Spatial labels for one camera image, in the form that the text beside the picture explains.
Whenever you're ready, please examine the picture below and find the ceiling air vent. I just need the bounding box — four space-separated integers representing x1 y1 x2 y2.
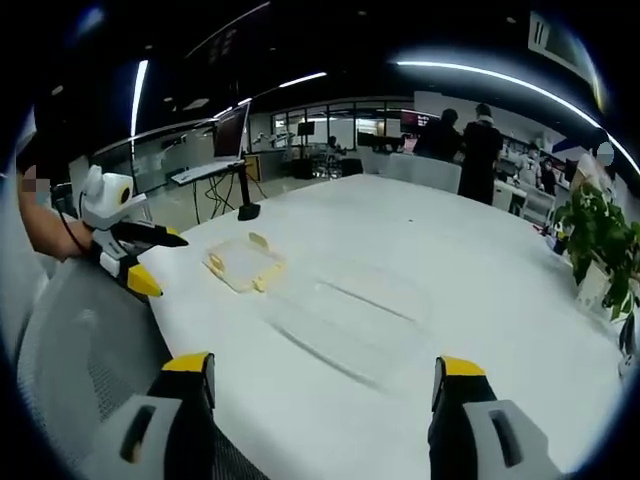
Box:
527 9 592 82

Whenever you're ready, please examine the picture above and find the long ceiling light strip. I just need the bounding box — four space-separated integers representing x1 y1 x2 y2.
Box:
396 60 602 129
276 71 329 90
129 59 151 140

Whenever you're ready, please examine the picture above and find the green potted plant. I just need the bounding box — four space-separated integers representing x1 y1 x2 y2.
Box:
553 180 640 322

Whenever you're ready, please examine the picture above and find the red wall screen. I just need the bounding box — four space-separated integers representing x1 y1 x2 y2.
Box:
399 110 432 136

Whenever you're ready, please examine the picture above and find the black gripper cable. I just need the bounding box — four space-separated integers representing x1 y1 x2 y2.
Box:
51 198 95 259

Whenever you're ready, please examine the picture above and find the clear plastic container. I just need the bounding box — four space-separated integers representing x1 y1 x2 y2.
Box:
269 257 437 397

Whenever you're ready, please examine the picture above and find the white standing desk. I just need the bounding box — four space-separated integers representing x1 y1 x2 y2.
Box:
170 158 247 225

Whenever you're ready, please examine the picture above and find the white office chair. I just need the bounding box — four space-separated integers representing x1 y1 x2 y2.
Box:
518 188 557 227
356 145 397 176
386 152 463 196

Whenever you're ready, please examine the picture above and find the computer monitor on stand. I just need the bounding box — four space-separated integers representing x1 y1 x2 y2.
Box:
211 102 252 162

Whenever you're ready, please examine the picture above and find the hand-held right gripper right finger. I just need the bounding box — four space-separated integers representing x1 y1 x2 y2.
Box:
427 355 564 480

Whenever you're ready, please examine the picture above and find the white plant pot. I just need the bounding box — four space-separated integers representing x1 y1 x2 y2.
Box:
574 263 615 315

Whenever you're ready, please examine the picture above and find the clear lid with yellow clips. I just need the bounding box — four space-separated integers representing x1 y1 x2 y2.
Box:
202 230 287 296

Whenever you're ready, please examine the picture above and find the grey mesh office chair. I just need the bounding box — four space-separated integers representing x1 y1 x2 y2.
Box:
16 257 274 480

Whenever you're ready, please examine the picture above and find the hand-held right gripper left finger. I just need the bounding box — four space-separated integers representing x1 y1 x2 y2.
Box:
97 351 218 480

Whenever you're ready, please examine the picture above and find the black clamp stand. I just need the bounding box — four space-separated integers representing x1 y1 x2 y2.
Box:
236 162 262 222

